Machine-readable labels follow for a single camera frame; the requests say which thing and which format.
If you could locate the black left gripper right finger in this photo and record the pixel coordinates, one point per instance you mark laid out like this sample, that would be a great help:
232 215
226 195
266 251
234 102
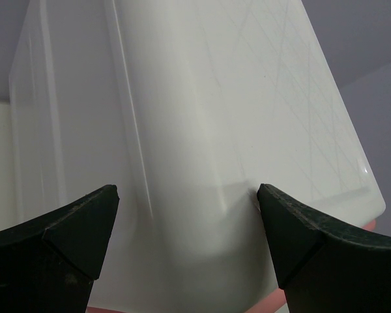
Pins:
322 263

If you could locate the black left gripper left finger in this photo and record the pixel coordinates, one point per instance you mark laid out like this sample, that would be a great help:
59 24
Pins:
50 263

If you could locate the white shoe cabinet body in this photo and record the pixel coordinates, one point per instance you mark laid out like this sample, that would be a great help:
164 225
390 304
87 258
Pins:
187 107

